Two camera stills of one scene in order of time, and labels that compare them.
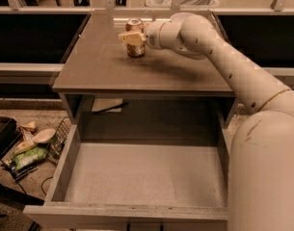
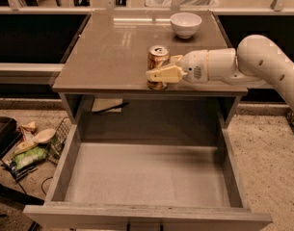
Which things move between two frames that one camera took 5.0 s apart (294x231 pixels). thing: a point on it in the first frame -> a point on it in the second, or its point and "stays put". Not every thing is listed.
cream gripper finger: x=133 y=38 -> x=168 y=74
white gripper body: x=151 y=34 -> x=194 y=66
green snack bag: x=30 y=157 stays put
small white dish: x=44 y=136 stays put
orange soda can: x=135 y=25 -> x=158 y=56
